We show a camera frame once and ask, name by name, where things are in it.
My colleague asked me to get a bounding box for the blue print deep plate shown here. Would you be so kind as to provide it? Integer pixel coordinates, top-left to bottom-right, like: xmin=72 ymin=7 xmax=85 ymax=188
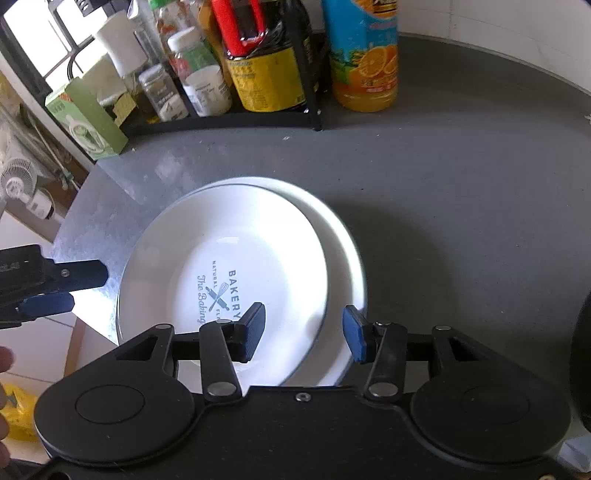
xmin=202 ymin=177 xmax=368 ymax=387

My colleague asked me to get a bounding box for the small white bakery plate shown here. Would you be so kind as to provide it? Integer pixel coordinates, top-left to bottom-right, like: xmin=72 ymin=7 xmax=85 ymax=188
xmin=116 ymin=184 xmax=329 ymax=388

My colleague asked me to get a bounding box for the person's left hand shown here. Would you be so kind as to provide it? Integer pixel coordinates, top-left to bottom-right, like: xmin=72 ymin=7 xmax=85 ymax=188
xmin=0 ymin=346 xmax=14 ymax=468

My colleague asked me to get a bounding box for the small white fan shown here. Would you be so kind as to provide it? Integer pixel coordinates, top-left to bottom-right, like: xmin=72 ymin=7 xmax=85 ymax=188
xmin=1 ymin=157 xmax=55 ymax=220

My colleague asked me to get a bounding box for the green carton box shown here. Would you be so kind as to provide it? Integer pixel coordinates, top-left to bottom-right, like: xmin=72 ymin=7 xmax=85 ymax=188
xmin=45 ymin=78 xmax=128 ymax=161

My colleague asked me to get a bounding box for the small glass spice jar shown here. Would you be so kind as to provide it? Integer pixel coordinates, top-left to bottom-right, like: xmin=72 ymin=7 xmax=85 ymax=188
xmin=138 ymin=64 xmax=189 ymax=122

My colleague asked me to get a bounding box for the black spice rack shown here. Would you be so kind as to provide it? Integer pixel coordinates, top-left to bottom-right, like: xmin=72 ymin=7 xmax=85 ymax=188
xmin=108 ymin=1 xmax=322 ymax=137

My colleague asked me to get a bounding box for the white cap pill jar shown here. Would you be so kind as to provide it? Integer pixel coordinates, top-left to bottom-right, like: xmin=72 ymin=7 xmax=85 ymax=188
xmin=167 ymin=27 xmax=232 ymax=117

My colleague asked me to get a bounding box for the soy sauce bottle yellow label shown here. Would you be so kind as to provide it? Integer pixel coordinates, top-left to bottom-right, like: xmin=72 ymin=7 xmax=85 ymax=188
xmin=211 ymin=1 xmax=305 ymax=113

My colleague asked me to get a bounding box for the green label sauce bottle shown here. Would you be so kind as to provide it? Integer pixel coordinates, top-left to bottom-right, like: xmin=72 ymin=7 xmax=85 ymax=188
xmin=148 ymin=0 xmax=217 ymax=66

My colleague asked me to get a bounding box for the orange juice bottle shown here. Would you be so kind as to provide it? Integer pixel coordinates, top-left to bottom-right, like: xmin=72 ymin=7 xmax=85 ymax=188
xmin=322 ymin=0 xmax=399 ymax=113

